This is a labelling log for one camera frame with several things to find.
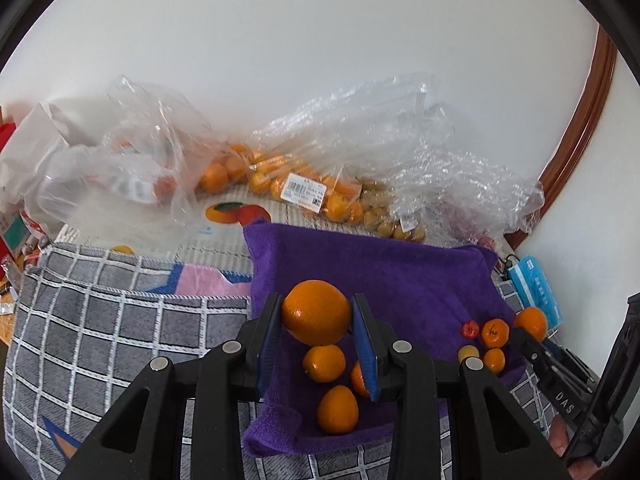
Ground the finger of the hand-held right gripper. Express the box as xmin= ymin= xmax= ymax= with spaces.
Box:
xmin=544 ymin=338 xmax=597 ymax=387
xmin=514 ymin=327 xmax=567 ymax=387

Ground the brown wooden door frame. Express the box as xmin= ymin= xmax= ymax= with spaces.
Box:
xmin=502 ymin=25 xmax=618 ymax=248

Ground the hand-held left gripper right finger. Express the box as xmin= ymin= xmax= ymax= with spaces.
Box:
xmin=350 ymin=294 xmax=571 ymax=480

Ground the grey checked star blanket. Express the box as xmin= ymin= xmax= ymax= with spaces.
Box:
xmin=0 ymin=242 xmax=606 ymax=480

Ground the white plastic shopping bag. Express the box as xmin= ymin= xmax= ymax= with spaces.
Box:
xmin=0 ymin=102 xmax=71 ymax=241

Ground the thin black cord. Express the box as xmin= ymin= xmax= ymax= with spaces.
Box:
xmin=492 ymin=252 xmax=521 ymax=276

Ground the small teal box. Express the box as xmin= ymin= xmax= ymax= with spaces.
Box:
xmin=0 ymin=215 xmax=31 ymax=253

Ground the large orange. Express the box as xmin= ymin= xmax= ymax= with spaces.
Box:
xmin=281 ymin=280 xmax=352 ymax=347

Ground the person's right hand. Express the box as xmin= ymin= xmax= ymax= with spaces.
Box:
xmin=549 ymin=413 xmax=607 ymax=480

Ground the purple towel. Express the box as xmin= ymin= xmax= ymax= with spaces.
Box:
xmin=240 ymin=217 xmax=528 ymax=458

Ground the clear bag of red fruits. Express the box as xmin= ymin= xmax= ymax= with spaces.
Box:
xmin=415 ymin=147 xmax=545 ymax=256

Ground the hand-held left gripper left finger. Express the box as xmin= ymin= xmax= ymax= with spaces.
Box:
xmin=60 ymin=292 xmax=285 ymax=480

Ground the small mandarin orange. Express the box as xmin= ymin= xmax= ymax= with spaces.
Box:
xmin=481 ymin=318 xmax=511 ymax=349
xmin=482 ymin=347 xmax=507 ymax=375
xmin=514 ymin=306 xmax=549 ymax=342

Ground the clear bag of longans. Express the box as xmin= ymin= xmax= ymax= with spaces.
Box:
xmin=360 ymin=150 xmax=451 ymax=243

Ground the clear bag of mandarin oranges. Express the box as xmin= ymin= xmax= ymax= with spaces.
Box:
xmin=37 ymin=76 xmax=236 ymax=226

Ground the blue tissue pack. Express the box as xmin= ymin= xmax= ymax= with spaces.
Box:
xmin=505 ymin=255 xmax=563 ymax=331

